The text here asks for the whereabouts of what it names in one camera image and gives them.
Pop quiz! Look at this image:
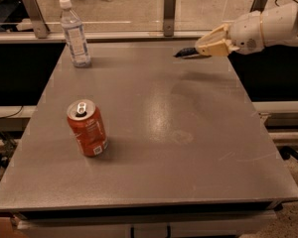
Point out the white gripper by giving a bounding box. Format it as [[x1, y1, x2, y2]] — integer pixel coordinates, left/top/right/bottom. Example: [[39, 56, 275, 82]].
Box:
[[195, 11, 264, 57]]

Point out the dark blue rxbar wrapper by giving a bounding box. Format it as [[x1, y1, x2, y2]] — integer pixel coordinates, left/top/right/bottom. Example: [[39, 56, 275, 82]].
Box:
[[175, 48, 199, 58]]

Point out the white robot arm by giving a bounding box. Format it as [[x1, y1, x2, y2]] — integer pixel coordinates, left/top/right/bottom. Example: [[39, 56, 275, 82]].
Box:
[[195, 3, 298, 57]]

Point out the clear plastic water bottle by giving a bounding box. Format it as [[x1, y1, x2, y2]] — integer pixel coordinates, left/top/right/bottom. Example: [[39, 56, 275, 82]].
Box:
[[60, 0, 91, 67]]

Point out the orange soda can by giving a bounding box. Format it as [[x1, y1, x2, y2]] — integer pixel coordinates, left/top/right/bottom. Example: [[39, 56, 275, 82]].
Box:
[[67, 99, 108, 157]]

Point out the clear glass barrier panel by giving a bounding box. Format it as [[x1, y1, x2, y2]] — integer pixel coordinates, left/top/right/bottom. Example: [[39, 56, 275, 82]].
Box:
[[0, 0, 298, 35]]

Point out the right metal bracket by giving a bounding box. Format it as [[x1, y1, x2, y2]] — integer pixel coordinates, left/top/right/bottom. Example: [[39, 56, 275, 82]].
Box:
[[250, 0, 268, 12]]

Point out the metal bracket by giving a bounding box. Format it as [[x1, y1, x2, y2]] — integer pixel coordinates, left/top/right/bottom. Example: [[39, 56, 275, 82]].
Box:
[[163, 0, 176, 37], [22, 0, 50, 39], [250, 0, 268, 12]]

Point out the middle metal bracket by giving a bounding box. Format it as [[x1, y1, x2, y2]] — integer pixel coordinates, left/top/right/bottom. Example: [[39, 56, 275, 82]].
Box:
[[163, 0, 176, 37]]

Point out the left metal bracket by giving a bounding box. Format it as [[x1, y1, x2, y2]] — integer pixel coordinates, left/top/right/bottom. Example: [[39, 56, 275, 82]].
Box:
[[22, 0, 50, 39]]

